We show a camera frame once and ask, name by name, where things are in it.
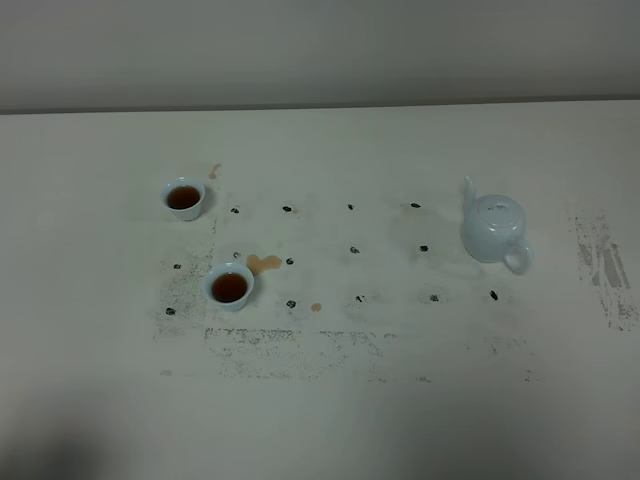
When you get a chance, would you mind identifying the near pale blue teacup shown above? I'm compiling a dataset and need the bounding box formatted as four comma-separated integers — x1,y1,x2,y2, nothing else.
203,262,254,312

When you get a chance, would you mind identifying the pale blue porcelain teapot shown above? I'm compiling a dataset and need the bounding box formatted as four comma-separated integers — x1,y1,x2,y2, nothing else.
461,177,533,275

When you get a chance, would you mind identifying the far pale blue teacup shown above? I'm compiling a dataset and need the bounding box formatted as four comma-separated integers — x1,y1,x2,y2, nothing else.
161,176,206,222

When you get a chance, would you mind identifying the pale blue teacup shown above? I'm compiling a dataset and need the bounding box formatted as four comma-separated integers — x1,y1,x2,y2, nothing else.
161,176,206,222
203,262,254,312

